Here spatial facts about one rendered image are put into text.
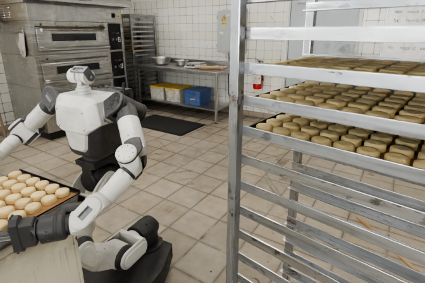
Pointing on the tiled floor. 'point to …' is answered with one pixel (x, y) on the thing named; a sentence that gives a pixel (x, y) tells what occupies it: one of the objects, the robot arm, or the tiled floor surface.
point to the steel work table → (188, 73)
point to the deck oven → (59, 43)
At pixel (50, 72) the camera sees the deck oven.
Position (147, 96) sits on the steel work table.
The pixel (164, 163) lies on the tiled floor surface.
